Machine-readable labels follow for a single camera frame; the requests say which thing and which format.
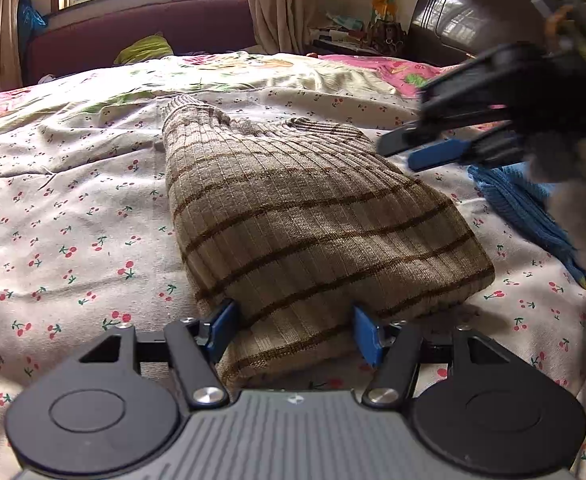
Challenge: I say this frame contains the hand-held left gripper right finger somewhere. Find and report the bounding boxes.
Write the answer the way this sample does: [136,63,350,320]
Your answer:
[352,304,516,408]

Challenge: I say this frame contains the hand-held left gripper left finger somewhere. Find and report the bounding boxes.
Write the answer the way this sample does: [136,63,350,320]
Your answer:
[78,299,241,408]

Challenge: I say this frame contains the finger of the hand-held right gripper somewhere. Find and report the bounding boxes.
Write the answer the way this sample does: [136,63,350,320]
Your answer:
[377,50,518,157]
[407,130,524,172]

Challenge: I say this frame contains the beige striped ribbed sweater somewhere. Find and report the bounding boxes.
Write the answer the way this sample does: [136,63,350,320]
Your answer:
[160,94,496,391]

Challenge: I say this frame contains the dark clothes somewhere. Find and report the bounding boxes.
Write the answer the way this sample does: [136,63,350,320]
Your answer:
[178,48,246,57]

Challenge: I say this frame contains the blue knit garment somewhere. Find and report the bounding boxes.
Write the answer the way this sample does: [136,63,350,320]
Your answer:
[468,164,586,291]

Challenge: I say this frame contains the brown handbag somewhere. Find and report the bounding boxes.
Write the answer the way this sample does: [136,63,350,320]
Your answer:
[365,20,408,56]

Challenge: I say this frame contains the dark wooden headboard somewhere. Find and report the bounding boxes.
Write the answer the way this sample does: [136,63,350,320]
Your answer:
[405,0,554,68]

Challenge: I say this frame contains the cluttered nightstand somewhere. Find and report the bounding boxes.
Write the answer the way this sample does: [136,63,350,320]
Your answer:
[307,10,409,58]

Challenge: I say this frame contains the yellow plastic bag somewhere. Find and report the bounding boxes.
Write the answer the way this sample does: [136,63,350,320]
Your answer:
[371,0,399,23]

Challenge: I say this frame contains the pink floral quilt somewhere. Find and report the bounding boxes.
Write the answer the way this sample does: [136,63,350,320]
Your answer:
[0,52,454,136]

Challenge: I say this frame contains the cherry print bed sheet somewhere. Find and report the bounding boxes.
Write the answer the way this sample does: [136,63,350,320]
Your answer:
[0,77,586,480]

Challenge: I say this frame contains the green cloth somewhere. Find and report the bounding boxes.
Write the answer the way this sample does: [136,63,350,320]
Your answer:
[114,34,175,65]

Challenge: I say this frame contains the maroon sofa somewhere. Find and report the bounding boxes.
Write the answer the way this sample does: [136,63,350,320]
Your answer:
[23,0,259,86]

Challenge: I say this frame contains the blue plastic bag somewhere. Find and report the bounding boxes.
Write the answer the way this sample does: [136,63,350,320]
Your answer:
[17,0,49,41]

